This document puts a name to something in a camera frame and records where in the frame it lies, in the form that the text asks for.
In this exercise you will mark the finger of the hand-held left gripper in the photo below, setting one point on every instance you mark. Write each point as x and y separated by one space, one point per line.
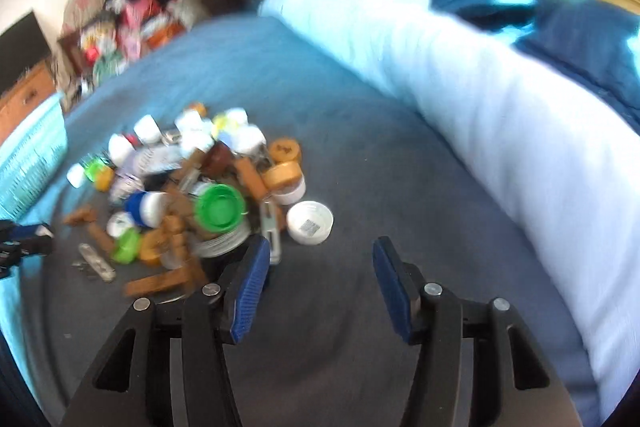
32 247
27 230

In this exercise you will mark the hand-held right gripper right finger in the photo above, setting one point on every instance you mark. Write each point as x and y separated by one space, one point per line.
392 292

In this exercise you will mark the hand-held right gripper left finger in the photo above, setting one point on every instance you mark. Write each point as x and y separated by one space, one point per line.
247 292

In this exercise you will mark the light blue plastic basket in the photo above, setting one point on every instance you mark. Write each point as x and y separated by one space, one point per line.
30 157

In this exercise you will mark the large metal clip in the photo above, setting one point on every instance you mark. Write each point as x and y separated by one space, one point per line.
97 263

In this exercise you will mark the pile of plastic bottle caps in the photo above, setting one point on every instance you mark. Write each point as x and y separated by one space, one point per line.
215 207

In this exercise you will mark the wooden dresser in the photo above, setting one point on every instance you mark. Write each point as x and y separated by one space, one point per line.
25 104

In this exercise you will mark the black white printed packet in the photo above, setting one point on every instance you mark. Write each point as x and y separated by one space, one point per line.
150 162

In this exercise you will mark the blue bed sheet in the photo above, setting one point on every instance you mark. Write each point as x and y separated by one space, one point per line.
325 132

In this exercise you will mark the black television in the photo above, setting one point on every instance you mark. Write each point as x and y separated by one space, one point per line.
20 49

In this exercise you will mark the light blue rolled quilt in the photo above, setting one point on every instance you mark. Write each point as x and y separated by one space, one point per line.
475 97

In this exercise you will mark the dark blue quilt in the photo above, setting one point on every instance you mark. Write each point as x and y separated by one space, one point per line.
590 52

